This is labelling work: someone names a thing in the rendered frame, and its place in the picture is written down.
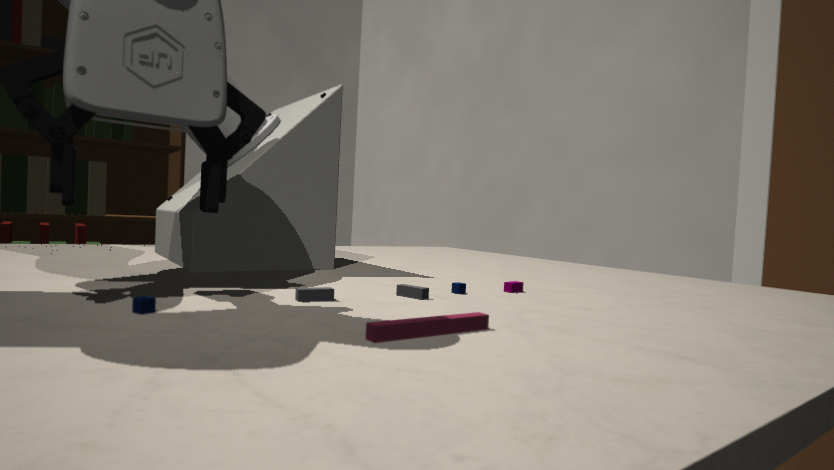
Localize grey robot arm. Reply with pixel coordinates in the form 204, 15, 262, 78
58, 0, 281, 167

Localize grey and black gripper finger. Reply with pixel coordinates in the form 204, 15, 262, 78
0, 48, 96, 206
188, 82, 266, 213

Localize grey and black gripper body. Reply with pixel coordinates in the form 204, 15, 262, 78
63, 0, 227, 133

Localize magenta rectangular block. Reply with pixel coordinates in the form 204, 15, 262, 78
504, 281, 523, 293

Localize pink rod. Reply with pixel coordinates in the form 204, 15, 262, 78
366, 312, 489, 343

